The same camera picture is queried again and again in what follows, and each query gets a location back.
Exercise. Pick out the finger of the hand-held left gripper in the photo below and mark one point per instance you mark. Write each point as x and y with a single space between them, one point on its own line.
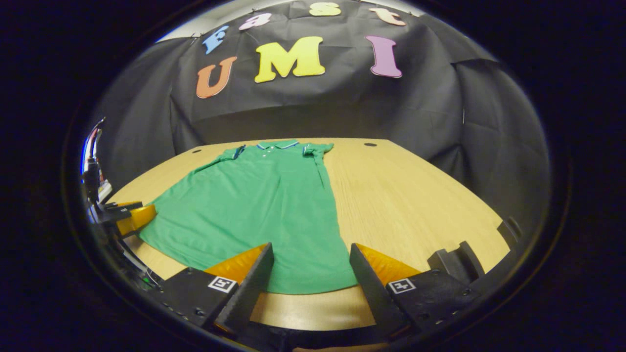
117 216
124 207

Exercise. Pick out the black plastic holder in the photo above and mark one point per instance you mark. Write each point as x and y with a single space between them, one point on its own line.
455 264

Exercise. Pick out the black backdrop cloth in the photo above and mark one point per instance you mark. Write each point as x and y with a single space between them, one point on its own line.
318 107

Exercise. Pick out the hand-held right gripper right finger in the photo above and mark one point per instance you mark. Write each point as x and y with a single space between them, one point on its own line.
376 298

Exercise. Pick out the computer monitor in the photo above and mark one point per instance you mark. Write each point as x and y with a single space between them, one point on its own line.
87 146

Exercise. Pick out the green T-shirt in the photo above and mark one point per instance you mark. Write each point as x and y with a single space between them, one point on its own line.
254 210

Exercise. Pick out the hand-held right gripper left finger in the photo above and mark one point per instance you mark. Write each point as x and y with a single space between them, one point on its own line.
249 298

